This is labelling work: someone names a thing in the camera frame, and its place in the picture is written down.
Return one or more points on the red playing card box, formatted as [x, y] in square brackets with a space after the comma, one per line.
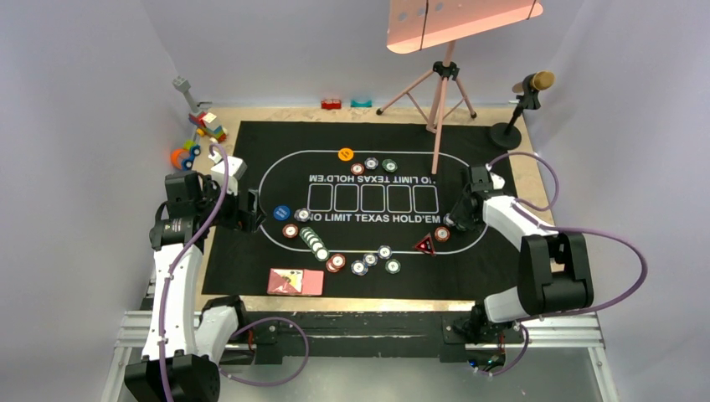
[295, 282]

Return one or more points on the blue poker chip stack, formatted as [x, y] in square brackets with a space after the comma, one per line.
[359, 268]

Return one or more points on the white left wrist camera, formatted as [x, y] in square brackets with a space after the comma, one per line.
[228, 172]

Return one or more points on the blue small blind button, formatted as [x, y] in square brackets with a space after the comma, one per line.
[281, 213]

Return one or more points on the orange big blind button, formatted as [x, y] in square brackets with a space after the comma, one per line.
[345, 154]

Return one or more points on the colourful toy block train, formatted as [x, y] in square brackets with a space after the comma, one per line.
[207, 123]

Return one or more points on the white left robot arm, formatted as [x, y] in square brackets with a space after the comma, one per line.
[181, 356]

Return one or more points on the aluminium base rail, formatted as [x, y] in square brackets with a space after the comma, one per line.
[325, 348]

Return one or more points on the red triangular dealer button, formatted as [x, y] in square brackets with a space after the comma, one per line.
[426, 245]

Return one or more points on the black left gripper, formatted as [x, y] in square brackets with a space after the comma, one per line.
[244, 219]

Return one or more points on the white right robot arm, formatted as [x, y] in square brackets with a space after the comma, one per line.
[553, 273]

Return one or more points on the black poker felt mat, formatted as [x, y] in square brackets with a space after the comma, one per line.
[296, 164]

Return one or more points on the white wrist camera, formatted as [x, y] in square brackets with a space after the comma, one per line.
[228, 172]
[497, 181]

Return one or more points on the gold microphone on stand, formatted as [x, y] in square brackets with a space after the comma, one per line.
[507, 136]

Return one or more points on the pink music stand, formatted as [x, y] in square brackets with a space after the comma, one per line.
[417, 25]

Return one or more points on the teal toy block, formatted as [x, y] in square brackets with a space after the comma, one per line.
[361, 102]

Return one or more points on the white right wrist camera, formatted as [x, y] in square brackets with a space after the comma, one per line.
[497, 181]

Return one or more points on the red toy block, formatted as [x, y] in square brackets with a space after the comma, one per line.
[331, 104]

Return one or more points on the red poker chip stack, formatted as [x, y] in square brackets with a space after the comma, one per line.
[335, 263]

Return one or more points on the orange toy wheel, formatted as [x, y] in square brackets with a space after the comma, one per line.
[183, 158]

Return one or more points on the green poker chip stack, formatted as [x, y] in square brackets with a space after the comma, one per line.
[393, 266]

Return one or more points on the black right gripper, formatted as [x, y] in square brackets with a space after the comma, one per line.
[457, 214]

